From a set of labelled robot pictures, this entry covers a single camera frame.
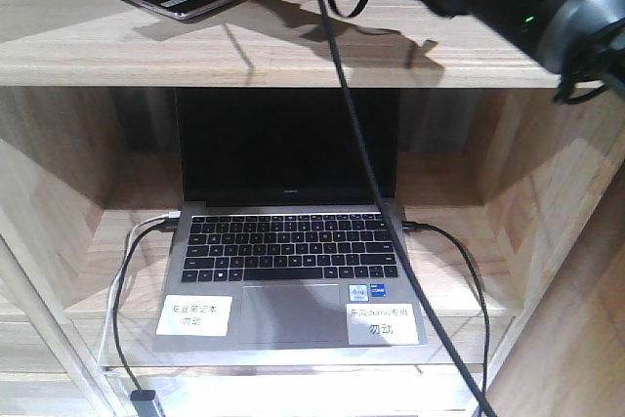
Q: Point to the grey usb hub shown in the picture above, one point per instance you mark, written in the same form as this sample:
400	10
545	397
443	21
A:
146	403

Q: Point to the silver laptop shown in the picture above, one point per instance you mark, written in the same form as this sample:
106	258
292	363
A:
285	240

